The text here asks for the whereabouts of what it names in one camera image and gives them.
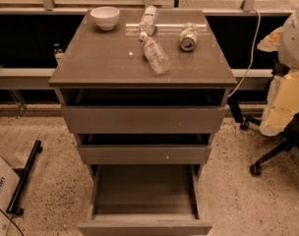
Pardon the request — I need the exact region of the grey drawer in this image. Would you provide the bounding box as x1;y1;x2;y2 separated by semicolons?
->
61;105;226;134
78;134;211;165
78;164;211;236

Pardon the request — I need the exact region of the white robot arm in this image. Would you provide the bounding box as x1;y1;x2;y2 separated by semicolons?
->
257;7;299;136

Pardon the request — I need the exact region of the grey drawer cabinet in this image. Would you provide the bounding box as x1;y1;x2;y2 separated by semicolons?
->
48;8;238;182

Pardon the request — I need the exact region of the black office chair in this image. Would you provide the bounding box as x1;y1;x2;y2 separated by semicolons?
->
227;62;299;177

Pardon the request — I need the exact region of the crushed drink can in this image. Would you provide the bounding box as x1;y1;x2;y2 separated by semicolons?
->
180;23;198;51

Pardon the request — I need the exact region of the lower clear plastic bottle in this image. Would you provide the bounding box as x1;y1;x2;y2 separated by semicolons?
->
140;31;170;75

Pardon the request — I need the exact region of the clear plastic bottle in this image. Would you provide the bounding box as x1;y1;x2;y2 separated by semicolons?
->
140;6;158;36
140;31;170;75

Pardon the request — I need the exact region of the upper clear plastic bottle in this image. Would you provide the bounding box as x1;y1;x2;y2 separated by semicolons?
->
140;6;158;36

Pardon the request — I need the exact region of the white bowl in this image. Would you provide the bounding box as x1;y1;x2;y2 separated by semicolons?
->
90;6;120;30

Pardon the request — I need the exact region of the black metal stand bar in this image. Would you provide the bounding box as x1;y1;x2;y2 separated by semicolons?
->
6;140;42;215

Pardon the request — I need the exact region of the white cardboard box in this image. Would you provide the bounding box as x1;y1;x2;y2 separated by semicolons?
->
0;156;20;236

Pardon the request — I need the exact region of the white cable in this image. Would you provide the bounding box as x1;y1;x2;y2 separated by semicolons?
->
227;8;262;98

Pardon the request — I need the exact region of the black cable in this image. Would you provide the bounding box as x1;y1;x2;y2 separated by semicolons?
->
0;199;26;236

